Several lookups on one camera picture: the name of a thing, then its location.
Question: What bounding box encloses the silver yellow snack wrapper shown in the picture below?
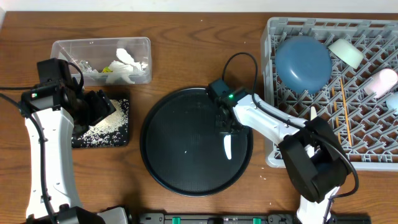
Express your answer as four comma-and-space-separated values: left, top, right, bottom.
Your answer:
78, 60, 112, 73

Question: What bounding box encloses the light blue plastic knife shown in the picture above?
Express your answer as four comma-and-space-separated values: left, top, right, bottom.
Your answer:
223, 135, 232, 160

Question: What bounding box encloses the white napkin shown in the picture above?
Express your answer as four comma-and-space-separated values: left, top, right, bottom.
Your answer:
106, 48, 148, 85

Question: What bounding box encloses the dark blue bowl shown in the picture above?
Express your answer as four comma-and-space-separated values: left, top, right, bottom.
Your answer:
275, 35, 332, 94

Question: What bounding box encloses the white plastic knife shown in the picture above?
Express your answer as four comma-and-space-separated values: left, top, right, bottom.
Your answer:
306, 106, 317, 157

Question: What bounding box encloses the wooden chopstick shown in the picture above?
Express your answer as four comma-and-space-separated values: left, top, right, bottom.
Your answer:
340, 78, 352, 146
331, 87, 341, 143

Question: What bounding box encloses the pink cup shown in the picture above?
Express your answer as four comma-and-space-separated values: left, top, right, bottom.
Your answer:
364, 68, 397, 98

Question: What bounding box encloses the light blue cup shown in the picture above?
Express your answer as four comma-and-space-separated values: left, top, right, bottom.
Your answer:
386, 92, 398, 115

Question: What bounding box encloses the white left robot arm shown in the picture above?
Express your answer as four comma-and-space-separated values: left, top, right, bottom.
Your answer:
1, 58, 131, 224

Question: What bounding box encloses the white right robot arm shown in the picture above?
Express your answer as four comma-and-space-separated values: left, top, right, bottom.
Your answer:
206, 79, 359, 223

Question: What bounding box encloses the clear plastic waste bin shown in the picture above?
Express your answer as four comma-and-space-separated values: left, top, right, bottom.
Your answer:
50, 37, 152, 86

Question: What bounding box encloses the grey dishwasher rack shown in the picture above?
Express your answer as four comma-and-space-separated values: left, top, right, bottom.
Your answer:
261, 17, 397, 171

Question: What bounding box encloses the round black serving tray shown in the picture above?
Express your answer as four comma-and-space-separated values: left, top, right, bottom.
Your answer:
140, 87, 253, 197

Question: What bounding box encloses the black rectangular tray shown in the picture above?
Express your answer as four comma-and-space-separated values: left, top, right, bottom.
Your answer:
71, 93, 131, 149

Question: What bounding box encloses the spilled rice pile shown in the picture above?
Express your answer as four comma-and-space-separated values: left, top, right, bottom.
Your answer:
74, 98, 129, 146

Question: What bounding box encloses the black rail at table edge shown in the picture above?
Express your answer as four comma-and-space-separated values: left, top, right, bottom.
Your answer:
136, 212, 373, 224

